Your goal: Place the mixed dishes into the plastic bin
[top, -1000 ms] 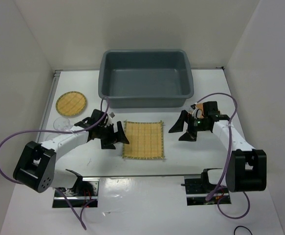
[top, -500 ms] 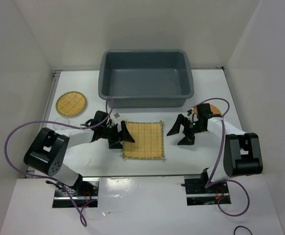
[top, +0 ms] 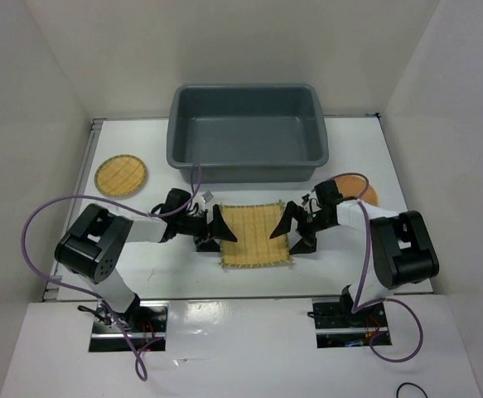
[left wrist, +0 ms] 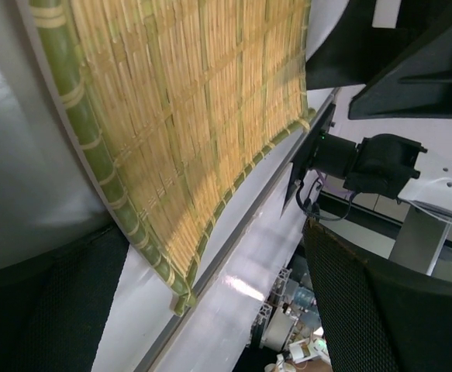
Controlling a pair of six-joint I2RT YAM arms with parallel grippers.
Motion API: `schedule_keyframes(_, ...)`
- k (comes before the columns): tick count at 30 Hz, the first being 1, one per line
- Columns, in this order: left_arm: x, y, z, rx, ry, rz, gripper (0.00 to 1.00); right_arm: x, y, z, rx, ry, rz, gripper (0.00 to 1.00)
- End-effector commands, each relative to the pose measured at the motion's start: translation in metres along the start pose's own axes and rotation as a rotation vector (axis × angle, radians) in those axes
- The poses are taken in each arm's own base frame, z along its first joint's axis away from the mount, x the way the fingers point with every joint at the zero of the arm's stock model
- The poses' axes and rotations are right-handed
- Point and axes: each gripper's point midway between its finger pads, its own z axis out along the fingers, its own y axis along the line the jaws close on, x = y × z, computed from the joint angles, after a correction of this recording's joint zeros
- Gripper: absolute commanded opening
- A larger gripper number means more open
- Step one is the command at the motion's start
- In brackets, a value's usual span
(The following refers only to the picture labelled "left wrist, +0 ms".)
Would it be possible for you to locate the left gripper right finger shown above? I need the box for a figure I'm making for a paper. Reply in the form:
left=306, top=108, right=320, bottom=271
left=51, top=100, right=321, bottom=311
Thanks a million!
left=302, top=218, right=452, bottom=371

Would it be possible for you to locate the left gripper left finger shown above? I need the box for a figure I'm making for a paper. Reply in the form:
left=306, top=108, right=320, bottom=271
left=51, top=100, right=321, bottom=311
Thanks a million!
left=0, top=224, right=129, bottom=371

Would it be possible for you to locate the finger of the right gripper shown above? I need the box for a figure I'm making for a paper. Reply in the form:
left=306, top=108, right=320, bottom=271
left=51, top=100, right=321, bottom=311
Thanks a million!
left=348, top=7, right=452, bottom=120
left=305, top=1, right=452, bottom=90

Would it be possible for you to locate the square bamboo mat tray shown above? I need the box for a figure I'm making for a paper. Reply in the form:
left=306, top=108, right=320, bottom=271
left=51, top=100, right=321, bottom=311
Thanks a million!
left=29, top=0, right=315, bottom=315

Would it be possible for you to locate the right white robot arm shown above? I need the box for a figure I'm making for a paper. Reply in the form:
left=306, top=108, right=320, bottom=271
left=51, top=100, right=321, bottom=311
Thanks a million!
left=286, top=1, right=452, bottom=274

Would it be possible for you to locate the aluminium table edge rail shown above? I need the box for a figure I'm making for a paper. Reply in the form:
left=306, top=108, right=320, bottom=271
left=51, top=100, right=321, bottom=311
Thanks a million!
left=132, top=88, right=341, bottom=372

